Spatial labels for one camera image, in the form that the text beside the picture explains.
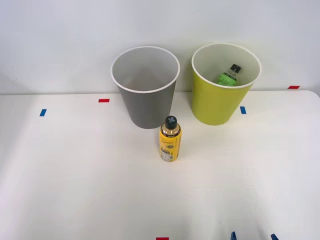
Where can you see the green label plastic bottle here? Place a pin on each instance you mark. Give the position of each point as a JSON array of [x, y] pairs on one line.
[[228, 78]]

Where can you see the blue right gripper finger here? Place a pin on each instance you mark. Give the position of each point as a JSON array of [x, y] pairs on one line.
[[274, 237]]

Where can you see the yellow label plastic bottle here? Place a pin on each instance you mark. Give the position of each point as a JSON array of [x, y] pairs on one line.
[[169, 145]]

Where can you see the yellow-green plastic waste bin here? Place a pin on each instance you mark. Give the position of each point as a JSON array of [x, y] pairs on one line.
[[217, 105]]

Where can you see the grey plastic waste bin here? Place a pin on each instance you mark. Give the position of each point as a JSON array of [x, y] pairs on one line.
[[147, 110]]

